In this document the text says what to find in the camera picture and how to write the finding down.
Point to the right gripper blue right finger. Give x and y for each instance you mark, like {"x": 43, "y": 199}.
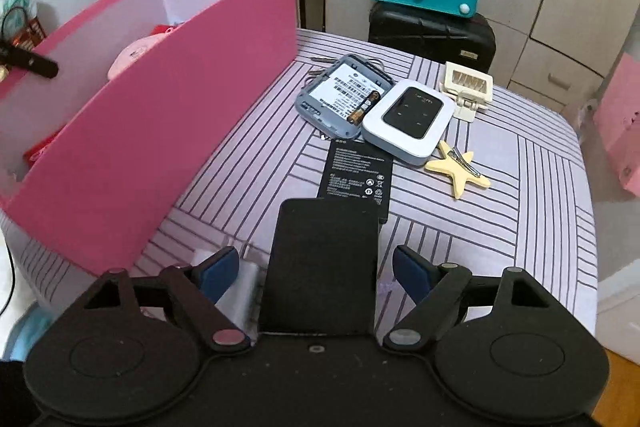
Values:
{"x": 437, "y": 292}

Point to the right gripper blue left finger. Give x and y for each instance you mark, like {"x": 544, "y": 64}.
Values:
{"x": 193, "y": 294}

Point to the pink paper shopping bag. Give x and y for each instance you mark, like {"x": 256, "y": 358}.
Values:
{"x": 617, "y": 121}

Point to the pink round compact case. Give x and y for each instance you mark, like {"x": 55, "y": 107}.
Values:
{"x": 132, "y": 53}

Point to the white pocket wifi router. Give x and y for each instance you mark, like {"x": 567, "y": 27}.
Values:
{"x": 409, "y": 121}

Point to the pink cardboard storage box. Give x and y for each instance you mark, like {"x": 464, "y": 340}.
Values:
{"x": 129, "y": 147}

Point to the black phone battery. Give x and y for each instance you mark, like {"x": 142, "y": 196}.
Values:
{"x": 358, "y": 170}

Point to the cream plastic clip holder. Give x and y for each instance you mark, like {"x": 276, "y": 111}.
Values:
{"x": 470, "y": 89}

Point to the white charger cube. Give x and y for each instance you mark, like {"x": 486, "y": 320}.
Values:
{"x": 245, "y": 291}

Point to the striped white tablecloth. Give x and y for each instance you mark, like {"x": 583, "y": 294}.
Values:
{"x": 535, "y": 214}

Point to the black hard suitcase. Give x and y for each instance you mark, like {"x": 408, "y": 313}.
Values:
{"x": 439, "y": 37}

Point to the yellow starfish hair clip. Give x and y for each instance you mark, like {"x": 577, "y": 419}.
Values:
{"x": 458, "y": 168}

